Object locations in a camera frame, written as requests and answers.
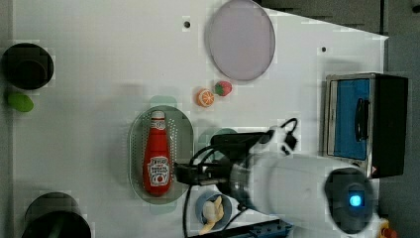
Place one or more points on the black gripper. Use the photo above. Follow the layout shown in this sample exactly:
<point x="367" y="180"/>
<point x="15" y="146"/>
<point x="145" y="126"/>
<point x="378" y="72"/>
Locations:
<point x="214" y="164"/>

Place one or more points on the red ketchup bottle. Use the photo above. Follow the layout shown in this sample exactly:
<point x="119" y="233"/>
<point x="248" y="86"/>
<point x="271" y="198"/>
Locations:
<point x="157" y="161"/>

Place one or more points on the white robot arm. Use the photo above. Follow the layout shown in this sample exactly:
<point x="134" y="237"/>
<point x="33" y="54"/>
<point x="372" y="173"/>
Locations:
<point x="330" y="197"/>

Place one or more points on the green oval strainer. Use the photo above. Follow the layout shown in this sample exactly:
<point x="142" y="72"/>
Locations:
<point x="180" y="146"/>

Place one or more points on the mint green cup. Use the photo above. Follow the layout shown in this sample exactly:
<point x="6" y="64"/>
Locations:
<point x="205" y="138"/>

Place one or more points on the blue bowl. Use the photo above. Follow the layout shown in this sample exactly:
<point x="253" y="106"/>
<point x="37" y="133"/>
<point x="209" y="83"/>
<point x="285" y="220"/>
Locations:
<point x="210" y="195"/>

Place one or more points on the orange slice toy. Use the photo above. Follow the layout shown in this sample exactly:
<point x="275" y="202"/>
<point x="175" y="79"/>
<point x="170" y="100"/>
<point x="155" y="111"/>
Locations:
<point x="204" y="97"/>

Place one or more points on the red toy strawberry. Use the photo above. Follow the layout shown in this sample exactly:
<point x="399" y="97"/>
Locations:
<point x="223" y="88"/>

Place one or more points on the beige toy in bowl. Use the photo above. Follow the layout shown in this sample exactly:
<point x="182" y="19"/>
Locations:
<point x="213" y="212"/>

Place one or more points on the blue crate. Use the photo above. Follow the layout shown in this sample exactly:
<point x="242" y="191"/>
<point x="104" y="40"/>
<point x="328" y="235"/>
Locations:
<point x="268" y="229"/>

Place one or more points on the round grey plate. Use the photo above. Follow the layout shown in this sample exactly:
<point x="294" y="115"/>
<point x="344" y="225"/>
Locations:
<point x="241" y="39"/>

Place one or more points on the black toaster oven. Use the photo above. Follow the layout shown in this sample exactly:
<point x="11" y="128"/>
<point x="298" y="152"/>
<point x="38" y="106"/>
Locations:
<point x="365" y="122"/>

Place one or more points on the black cylinder lower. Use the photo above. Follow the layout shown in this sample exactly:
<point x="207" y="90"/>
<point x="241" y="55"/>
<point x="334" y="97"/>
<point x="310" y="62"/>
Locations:
<point x="55" y="215"/>

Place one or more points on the green toy vegetable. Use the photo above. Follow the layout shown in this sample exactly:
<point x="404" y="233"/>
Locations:
<point x="20" y="102"/>

